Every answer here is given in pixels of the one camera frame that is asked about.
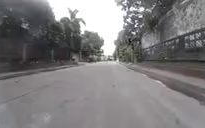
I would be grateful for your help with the row of trees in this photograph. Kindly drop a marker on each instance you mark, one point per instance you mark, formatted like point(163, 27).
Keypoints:
point(56, 33)
point(133, 36)

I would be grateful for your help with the wall with ornamental railing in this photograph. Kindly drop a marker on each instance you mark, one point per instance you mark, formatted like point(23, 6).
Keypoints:
point(186, 36)

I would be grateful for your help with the grey concrete pavement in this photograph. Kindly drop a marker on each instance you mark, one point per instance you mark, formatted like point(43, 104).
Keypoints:
point(186, 80)
point(21, 71)

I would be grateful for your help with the dark boundary wall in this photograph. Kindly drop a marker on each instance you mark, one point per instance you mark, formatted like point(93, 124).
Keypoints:
point(13, 51)

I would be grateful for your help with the grey asphalt road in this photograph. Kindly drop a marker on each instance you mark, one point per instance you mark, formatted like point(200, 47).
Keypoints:
point(100, 96)

